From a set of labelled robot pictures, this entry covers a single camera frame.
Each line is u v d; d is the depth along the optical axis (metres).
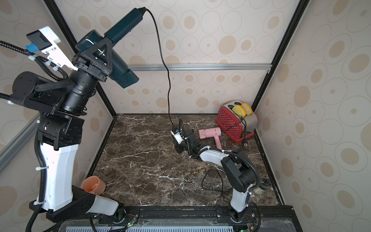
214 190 0.83
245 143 1.00
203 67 0.92
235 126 0.95
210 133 1.03
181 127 1.17
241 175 0.48
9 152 0.51
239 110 0.94
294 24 0.73
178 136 0.79
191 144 0.71
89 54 0.32
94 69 0.34
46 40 0.30
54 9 0.68
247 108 0.95
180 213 0.75
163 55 0.89
